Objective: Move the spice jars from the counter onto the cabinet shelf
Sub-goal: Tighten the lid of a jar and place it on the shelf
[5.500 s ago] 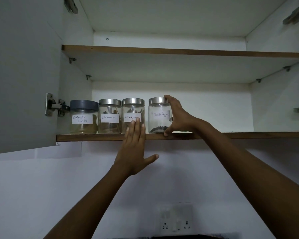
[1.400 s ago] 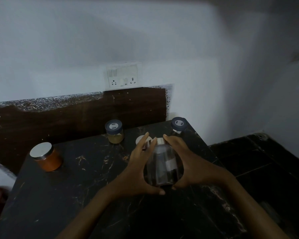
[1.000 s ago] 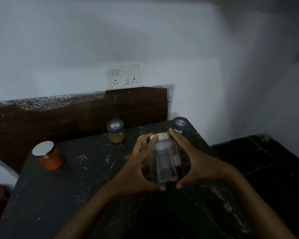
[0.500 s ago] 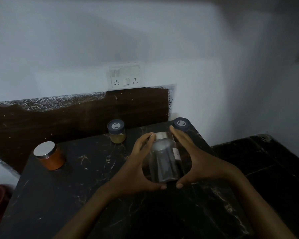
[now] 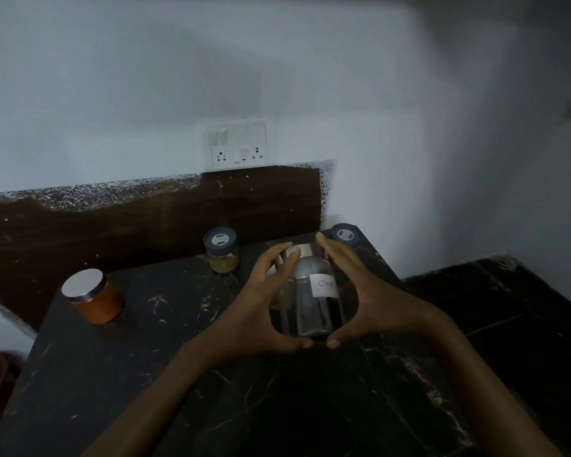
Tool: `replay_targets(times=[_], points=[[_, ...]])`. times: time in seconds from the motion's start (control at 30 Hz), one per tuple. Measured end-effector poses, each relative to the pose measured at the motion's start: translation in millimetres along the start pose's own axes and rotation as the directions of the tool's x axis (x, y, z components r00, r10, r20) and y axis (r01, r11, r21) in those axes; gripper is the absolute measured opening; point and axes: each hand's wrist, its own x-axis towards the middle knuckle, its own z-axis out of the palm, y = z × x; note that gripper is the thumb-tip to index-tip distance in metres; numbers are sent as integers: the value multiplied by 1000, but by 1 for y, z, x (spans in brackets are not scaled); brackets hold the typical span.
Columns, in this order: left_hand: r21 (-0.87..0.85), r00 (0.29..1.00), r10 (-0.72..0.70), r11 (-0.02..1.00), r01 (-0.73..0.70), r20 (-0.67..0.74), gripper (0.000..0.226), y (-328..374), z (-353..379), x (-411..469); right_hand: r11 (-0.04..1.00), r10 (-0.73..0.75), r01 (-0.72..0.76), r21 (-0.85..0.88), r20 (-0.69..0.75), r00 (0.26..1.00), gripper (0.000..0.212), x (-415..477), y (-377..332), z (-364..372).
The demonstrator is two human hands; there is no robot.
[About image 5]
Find person's right hand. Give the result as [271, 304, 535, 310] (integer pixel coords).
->
[316, 232, 453, 350]

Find person's left hand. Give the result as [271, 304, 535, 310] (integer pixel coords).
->
[190, 242, 313, 369]

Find black pepper jar silver lid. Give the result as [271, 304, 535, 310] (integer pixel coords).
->
[268, 244, 358, 338]

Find yellow spice jar grey lid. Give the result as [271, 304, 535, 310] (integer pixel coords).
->
[203, 227, 240, 274]

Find dark spice jar grey lid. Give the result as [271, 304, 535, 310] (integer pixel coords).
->
[331, 223, 362, 251]

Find orange spice jar silver lid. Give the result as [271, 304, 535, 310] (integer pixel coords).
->
[60, 268, 123, 325]

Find person's right forearm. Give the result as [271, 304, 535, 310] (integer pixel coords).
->
[423, 311, 565, 457]

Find person's left forearm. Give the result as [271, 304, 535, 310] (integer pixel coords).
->
[81, 340, 220, 457]

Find white wall socket plate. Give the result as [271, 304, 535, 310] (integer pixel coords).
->
[207, 119, 270, 168]

